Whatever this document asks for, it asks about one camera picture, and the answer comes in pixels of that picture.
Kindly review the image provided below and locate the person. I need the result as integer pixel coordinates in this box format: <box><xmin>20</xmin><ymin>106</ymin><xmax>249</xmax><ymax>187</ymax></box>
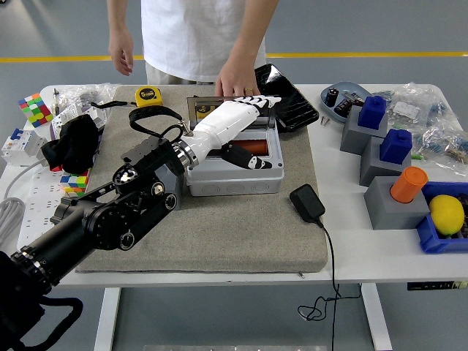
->
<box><xmin>140</xmin><ymin>0</ymin><xmax>270</xmax><ymax>86</ymax></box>

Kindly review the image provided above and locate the grey-brown fabric mat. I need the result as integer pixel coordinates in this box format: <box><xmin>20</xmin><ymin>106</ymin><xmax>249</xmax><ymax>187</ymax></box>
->
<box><xmin>75</xmin><ymin>84</ymin><xmax>329</xmax><ymax>274</ymax></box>

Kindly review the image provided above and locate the clear bag of components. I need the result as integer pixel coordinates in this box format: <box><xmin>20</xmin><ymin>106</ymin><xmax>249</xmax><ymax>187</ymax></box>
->
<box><xmin>372</xmin><ymin>83</ymin><xmax>450</xmax><ymax>129</ymax></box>
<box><xmin>416</xmin><ymin>122</ymin><xmax>468</xmax><ymax>176</ymax></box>

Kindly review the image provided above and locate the black cloth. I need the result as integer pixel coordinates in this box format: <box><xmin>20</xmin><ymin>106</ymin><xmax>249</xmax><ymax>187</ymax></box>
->
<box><xmin>40</xmin><ymin>113</ymin><xmax>100</xmax><ymax>175</ymax></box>

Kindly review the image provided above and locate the grey holder block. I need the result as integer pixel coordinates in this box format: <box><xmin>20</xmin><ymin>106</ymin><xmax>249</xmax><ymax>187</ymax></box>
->
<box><xmin>363</xmin><ymin>175</ymin><xmax>431</xmax><ymax>230</ymax></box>
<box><xmin>339</xmin><ymin>105</ymin><xmax>389</xmax><ymax>154</ymax></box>
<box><xmin>359</xmin><ymin>136</ymin><xmax>416</xmax><ymax>187</ymax></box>

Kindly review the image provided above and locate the black adapter cord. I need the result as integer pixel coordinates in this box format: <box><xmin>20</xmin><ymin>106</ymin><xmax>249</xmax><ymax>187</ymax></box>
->
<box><xmin>296</xmin><ymin>215</ymin><xmax>361</xmax><ymax>351</ymax></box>

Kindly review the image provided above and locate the colourful puzzle cube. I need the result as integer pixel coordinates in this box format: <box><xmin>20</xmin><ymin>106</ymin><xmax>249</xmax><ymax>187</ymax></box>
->
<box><xmin>59</xmin><ymin>168</ymin><xmax>91</xmax><ymax>198</ymax></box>
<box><xmin>18</xmin><ymin>92</ymin><xmax>53</xmax><ymax>129</ymax></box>

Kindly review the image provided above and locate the black power adapter plug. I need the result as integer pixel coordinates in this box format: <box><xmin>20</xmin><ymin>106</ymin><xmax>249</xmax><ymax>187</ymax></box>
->
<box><xmin>289</xmin><ymin>184</ymin><xmax>326</xmax><ymax>224</ymax></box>

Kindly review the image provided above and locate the white circuit breaker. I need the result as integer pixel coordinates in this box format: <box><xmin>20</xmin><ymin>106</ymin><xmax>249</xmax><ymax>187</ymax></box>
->
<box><xmin>1</xmin><ymin>127</ymin><xmax>48</xmax><ymax>167</ymax></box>

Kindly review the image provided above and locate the square yellow tape measure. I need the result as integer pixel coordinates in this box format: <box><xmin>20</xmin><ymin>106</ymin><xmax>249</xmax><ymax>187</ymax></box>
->
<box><xmin>90</xmin><ymin>86</ymin><xmax>165</xmax><ymax>110</ymax></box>

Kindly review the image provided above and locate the wooden clothespin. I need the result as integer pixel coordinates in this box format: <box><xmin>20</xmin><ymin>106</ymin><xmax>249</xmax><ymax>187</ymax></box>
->
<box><xmin>444</xmin><ymin>147</ymin><xmax>468</xmax><ymax>165</ymax></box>

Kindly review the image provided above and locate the white table leg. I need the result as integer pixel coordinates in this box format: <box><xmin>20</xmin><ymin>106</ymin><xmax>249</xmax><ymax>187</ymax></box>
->
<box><xmin>94</xmin><ymin>287</ymin><xmax>121</xmax><ymax>351</ymax></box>
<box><xmin>361</xmin><ymin>284</ymin><xmax>393</xmax><ymax>351</ymax></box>

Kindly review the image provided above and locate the grey block with round hole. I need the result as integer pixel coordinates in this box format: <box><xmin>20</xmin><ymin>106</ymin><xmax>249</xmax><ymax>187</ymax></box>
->
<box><xmin>156</xmin><ymin>166</ymin><xmax>186</xmax><ymax>211</ymax></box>

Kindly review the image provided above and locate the black table control panel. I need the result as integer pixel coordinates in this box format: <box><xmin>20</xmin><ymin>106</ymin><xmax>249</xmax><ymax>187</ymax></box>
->
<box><xmin>407</xmin><ymin>280</ymin><xmax>468</xmax><ymax>292</ymax></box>

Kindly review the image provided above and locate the small silver component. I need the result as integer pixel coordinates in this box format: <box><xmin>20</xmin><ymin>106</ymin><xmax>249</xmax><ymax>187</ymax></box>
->
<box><xmin>343</xmin><ymin>91</ymin><xmax>365</xmax><ymax>107</ymax></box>

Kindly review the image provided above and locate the blue-grey oval tray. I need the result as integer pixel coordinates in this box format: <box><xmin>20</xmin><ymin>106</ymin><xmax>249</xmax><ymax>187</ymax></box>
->
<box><xmin>320</xmin><ymin>80</ymin><xmax>370</xmax><ymax>124</ymax></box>

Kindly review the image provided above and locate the person's right hand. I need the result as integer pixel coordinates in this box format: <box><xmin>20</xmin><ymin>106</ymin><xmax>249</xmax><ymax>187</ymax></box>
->
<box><xmin>107</xmin><ymin>29</ymin><xmax>135</xmax><ymax>77</ymax></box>

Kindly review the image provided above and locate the grey junction box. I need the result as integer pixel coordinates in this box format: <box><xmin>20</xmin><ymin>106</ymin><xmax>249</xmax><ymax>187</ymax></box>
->
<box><xmin>185</xmin><ymin>95</ymin><xmax>286</xmax><ymax>197</ymax></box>

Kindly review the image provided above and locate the person's left hand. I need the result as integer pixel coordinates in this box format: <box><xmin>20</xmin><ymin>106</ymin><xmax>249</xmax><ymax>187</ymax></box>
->
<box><xmin>214</xmin><ymin>57</ymin><xmax>262</xmax><ymax>98</ymax></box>

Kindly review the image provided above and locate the yellow lemon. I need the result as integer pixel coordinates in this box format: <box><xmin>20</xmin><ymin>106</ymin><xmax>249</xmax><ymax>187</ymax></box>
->
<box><xmin>428</xmin><ymin>195</ymin><xmax>465</xmax><ymax>236</ymax></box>

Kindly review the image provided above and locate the white power strip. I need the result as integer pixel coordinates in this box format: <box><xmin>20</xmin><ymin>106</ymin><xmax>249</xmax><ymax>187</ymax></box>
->
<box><xmin>16</xmin><ymin>164</ymin><xmax>91</xmax><ymax>253</ymax></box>

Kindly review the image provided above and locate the orange cylinder battery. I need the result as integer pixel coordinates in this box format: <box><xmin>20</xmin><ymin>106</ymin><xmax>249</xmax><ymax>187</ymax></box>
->
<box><xmin>230</xmin><ymin>140</ymin><xmax>270</xmax><ymax>154</ymax></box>
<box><xmin>389</xmin><ymin>166</ymin><xmax>429</xmax><ymax>205</ymax></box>

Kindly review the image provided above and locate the white and purple carton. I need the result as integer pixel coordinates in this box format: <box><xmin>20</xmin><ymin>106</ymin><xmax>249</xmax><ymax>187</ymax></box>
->
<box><xmin>49</xmin><ymin>102</ymin><xmax>109</xmax><ymax>140</ymax></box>

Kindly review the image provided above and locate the dark maroon capacitor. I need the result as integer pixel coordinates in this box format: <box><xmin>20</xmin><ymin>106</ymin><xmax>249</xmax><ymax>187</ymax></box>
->
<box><xmin>334</xmin><ymin>98</ymin><xmax>354</xmax><ymax>118</ymax></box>

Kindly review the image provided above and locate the blue plastic bin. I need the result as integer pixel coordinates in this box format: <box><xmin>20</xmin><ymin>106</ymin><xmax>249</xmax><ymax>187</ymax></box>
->
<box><xmin>415</xmin><ymin>181</ymin><xmax>468</xmax><ymax>254</ymax></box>

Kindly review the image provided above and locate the blue block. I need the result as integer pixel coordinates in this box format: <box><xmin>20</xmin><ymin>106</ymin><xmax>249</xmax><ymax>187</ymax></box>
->
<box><xmin>379</xmin><ymin>128</ymin><xmax>413</xmax><ymax>165</ymax></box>
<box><xmin>357</xmin><ymin>95</ymin><xmax>388</xmax><ymax>129</ymax></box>

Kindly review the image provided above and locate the white power cable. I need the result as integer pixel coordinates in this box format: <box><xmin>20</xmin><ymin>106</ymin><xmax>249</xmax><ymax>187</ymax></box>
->
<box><xmin>0</xmin><ymin>159</ymin><xmax>45</xmax><ymax>253</ymax></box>

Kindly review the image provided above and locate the white and black robot left hand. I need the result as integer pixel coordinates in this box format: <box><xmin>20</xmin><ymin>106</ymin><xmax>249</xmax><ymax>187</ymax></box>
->
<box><xmin>188</xmin><ymin>94</ymin><xmax>283</xmax><ymax>171</ymax></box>

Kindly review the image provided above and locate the glossy black cracked tray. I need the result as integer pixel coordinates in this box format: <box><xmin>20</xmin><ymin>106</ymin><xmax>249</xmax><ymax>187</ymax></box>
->
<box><xmin>254</xmin><ymin>62</ymin><xmax>320</xmax><ymax>133</ymax></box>

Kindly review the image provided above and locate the clear bag of grey parts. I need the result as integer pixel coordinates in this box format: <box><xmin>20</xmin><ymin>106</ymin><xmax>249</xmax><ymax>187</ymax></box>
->
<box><xmin>54</xmin><ymin>83</ymin><xmax>121</xmax><ymax>110</ymax></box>

